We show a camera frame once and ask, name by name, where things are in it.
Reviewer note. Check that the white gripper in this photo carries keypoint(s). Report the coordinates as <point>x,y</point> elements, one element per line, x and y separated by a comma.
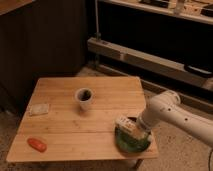
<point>131,128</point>

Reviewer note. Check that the green bottle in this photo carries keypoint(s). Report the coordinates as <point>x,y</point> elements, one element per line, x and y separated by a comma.
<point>129,144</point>

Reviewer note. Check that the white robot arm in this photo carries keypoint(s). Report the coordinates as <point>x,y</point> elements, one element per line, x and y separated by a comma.
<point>166,107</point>

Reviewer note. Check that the wooden folding table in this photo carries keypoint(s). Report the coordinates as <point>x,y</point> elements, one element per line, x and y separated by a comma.
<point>72,134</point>

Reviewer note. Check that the long white shelf beam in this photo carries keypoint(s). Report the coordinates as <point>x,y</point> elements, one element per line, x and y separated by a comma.
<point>149,62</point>

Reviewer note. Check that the orange carrot toy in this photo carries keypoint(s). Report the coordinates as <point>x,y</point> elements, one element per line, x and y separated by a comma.
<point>37,144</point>

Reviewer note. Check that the vertical metal pole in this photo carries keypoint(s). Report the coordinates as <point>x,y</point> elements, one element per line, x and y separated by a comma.
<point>98,34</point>

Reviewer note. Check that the white sponge pad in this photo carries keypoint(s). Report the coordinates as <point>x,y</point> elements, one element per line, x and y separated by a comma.
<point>39,109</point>

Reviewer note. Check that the dark wooden cabinet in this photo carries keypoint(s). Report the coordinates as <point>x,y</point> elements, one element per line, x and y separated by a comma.
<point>46,38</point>

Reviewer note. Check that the upper white shelf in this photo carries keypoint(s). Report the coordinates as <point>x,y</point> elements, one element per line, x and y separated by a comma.
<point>184,9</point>

